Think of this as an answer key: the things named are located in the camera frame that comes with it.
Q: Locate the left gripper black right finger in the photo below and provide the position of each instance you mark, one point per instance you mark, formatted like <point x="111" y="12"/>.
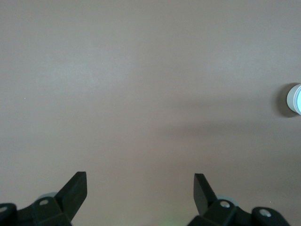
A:
<point x="204" y="197"/>

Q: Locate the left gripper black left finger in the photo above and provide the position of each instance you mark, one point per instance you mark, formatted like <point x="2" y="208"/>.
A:
<point x="70" y="197"/>

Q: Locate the light blue bowl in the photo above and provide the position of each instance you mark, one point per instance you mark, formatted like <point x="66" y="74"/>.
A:
<point x="299" y="99"/>

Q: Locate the white bowl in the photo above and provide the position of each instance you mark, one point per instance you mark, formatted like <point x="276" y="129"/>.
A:
<point x="291" y="100"/>

